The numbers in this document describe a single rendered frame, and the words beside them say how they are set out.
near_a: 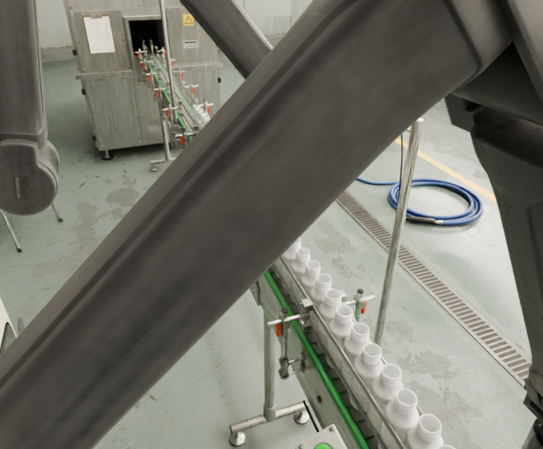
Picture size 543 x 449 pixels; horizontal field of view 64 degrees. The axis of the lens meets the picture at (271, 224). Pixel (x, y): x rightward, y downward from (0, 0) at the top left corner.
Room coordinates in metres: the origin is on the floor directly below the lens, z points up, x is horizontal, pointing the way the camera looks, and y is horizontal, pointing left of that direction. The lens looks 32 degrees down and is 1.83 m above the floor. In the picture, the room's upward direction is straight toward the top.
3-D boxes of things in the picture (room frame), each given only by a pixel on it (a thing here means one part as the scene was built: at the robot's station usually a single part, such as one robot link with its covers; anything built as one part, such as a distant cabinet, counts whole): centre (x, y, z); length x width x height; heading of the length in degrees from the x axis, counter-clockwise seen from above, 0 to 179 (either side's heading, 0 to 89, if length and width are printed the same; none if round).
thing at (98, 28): (4.22, 1.55, 1.22); 0.23 x 0.03 x 0.32; 110
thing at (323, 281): (0.82, -0.13, 1.08); 0.06 x 0.06 x 0.17
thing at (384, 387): (0.55, -0.23, 1.08); 0.06 x 0.06 x 0.17
